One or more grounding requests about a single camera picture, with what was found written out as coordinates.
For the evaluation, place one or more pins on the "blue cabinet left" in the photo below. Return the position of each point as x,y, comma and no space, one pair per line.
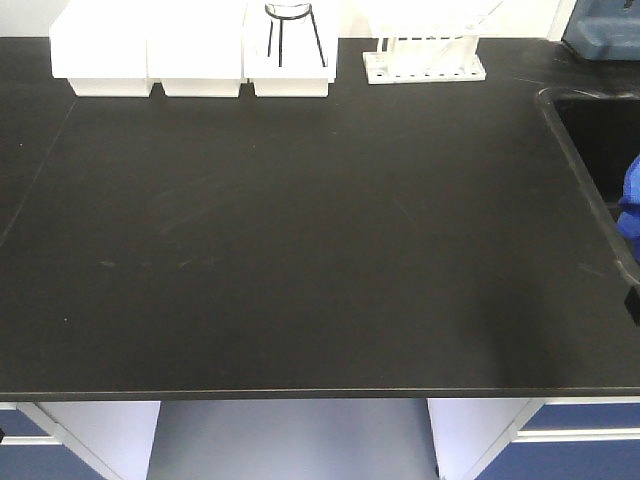
77,439

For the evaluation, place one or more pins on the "black wire tripod stand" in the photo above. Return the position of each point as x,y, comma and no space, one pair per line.
282,13

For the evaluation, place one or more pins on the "blue cabinet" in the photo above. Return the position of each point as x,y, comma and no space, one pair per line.
77,439
536,438

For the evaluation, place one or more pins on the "blue cabinet right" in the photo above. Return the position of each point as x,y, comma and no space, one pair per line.
536,438

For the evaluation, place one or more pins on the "white plastic bin right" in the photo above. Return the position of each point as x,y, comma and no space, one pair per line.
302,74

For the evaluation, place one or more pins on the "white plastic bin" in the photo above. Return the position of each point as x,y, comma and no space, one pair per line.
302,74
100,48
194,48

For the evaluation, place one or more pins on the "black lab sink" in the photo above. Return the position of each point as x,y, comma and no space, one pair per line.
598,133

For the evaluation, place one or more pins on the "white plastic bin middle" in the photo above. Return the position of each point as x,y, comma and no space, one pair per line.
194,48

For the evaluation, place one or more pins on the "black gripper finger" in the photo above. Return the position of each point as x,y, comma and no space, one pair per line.
632,304

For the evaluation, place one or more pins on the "blue equipment base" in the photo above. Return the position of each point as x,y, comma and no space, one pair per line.
604,30

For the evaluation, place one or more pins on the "white test tube rack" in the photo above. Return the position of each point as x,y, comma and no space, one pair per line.
412,60

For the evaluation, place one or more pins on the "white plastic bin left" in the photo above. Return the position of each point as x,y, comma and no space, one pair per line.
100,48

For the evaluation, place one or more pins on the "blue microfiber cloth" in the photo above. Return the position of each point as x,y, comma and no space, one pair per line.
628,221

